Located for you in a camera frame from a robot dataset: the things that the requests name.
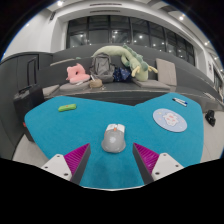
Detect black suitcase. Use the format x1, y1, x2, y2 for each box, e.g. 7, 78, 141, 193
13, 56, 45, 143

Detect green dragon plush toy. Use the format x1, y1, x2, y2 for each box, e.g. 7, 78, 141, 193
91, 43, 159, 82

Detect small green eraser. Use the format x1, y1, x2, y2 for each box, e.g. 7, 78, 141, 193
57, 103, 77, 113

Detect pink plush cushion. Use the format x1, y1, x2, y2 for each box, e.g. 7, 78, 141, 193
65, 63, 91, 85

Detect round light blue mouse pad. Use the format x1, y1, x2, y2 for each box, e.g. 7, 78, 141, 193
152, 107, 188, 133

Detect small beige pouch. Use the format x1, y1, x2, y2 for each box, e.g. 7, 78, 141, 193
89, 78, 103, 89

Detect flat grey seat cushion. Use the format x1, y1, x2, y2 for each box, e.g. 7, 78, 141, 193
58, 81, 91, 93
132, 78, 172, 91
42, 84, 61, 98

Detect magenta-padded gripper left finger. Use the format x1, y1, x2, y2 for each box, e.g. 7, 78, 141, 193
40, 142, 92, 186

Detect white marker with blue cap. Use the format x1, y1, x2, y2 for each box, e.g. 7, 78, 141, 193
175, 97, 188, 105

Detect grey and white computer mouse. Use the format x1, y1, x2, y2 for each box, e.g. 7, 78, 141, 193
101, 123, 127, 154

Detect small black bag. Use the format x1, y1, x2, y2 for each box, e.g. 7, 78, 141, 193
204, 109, 217, 127

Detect ceiling lights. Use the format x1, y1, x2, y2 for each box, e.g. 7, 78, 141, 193
24, 0, 212, 48

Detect upright grey back cushion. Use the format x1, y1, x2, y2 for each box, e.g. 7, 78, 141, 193
155, 58, 178, 87

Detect dark blue patterned bag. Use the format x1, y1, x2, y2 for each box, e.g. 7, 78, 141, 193
112, 67, 133, 83

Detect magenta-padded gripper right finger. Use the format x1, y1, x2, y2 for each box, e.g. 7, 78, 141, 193
132, 142, 184, 186

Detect grey backpack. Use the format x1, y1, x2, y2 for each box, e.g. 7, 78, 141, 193
88, 53, 116, 84

